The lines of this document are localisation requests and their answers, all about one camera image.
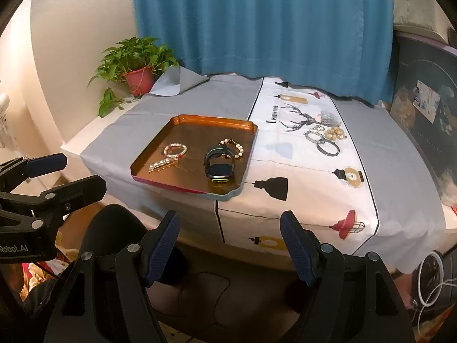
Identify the wooden bead bracelet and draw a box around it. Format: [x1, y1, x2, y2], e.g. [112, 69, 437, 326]
[324, 125, 347, 142]

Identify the pink green beaded bracelet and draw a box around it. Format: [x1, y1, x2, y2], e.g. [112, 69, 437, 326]
[163, 142, 189, 160]

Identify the black bangle bracelet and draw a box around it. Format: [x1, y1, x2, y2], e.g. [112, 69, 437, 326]
[316, 139, 341, 157]

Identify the orange metal tray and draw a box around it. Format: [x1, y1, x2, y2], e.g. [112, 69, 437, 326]
[130, 115, 258, 201]

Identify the black thin cable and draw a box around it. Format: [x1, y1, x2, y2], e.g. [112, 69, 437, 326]
[174, 270, 231, 329]

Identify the potted green plant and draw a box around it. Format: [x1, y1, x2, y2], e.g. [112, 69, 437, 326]
[89, 36, 179, 98]

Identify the blue curtain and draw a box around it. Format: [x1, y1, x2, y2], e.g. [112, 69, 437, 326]
[134, 0, 394, 105]

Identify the black green smart watch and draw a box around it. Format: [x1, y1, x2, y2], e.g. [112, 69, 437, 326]
[204, 145, 235, 184]

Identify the white printed table runner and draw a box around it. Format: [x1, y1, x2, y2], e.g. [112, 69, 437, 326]
[217, 77, 379, 255]

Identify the grey table cloth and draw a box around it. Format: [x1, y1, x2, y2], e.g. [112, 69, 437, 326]
[64, 74, 446, 273]

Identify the white brown bead bracelet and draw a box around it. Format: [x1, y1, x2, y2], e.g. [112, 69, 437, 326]
[218, 138, 246, 160]

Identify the white cable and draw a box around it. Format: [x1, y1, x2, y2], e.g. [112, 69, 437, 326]
[410, 251, 457, 336]

